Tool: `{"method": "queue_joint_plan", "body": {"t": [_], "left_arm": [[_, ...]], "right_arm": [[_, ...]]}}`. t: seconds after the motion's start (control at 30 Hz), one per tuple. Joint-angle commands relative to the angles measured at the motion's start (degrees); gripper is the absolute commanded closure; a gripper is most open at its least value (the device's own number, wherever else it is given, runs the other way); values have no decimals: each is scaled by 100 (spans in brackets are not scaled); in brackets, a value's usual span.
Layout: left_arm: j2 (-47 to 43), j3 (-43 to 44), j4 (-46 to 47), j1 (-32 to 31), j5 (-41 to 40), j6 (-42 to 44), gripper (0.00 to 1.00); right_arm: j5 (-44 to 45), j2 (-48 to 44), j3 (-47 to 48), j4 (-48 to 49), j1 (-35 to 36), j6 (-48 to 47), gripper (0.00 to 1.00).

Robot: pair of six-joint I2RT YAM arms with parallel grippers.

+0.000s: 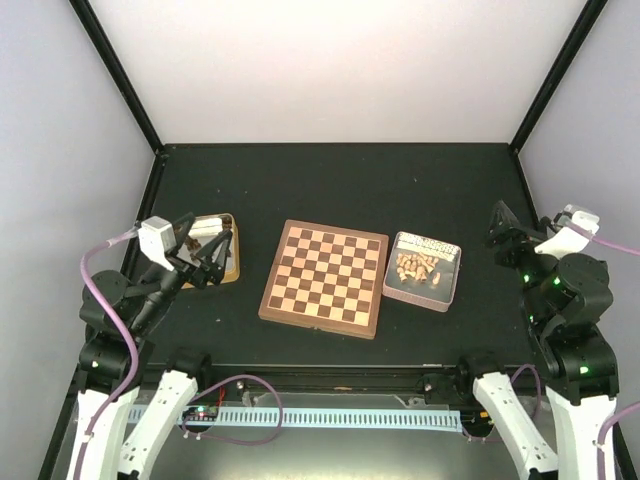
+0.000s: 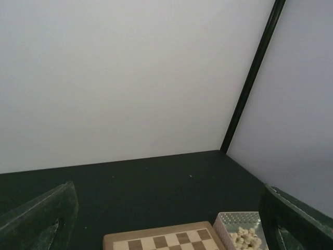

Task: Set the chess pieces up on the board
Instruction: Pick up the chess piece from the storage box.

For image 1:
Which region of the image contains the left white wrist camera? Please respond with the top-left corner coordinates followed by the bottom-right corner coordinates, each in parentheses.
top-left (137, 216), bottom-right (177, 271)

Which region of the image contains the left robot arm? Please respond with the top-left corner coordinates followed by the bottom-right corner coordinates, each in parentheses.
top-left (67, 213), bottom-right (239, 479)

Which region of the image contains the second right white arm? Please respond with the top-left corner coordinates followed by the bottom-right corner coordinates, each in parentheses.
top-left (457, 200), bottom-right (559, 479)

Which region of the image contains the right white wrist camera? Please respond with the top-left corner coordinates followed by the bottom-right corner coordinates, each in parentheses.
top-left (534, 204), bottom-right (600, 260)

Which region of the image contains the gold tin with dark pieces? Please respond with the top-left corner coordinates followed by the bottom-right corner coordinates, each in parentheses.
top-left (178, 213), bottom-right (240, 286)

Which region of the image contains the second left white arm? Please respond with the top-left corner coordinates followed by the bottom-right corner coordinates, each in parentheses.
top-left (117, 213), bottom-right (238, 479)

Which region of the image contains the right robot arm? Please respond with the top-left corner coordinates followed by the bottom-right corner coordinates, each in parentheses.
top-left (454, 201), bottom-right (639, 479)

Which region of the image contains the purple cable loop front left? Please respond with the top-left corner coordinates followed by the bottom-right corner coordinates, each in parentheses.
top-left (180, 373), bottom-right (284, 445)

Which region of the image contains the light blue cable duct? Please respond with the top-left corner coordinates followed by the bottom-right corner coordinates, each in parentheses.
top-left (127, 403), bottom-right (464, 432)

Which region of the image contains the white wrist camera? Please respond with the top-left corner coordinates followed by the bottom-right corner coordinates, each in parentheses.
top-left (137, 216), bottom-right (177, 271)
top-left (534, 204), bottom-right (600, 260)

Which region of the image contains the pink tin with light pieces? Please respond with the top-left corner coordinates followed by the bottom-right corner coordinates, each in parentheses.
top-left (382, 231), bottom-right (462, 313)

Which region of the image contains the wooden chess board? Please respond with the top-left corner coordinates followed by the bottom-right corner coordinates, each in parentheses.
top-left (258, 220), bottom-right (389, 340)

